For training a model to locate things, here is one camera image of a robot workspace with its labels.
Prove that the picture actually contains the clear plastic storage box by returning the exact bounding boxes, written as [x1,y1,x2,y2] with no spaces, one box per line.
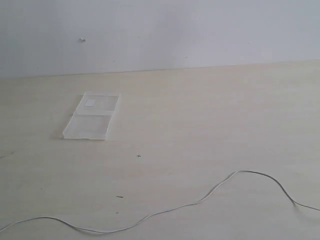
[62,91,122,141]

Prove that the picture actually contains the white wired earphones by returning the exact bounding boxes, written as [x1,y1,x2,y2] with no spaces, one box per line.
[0,170,320,235]

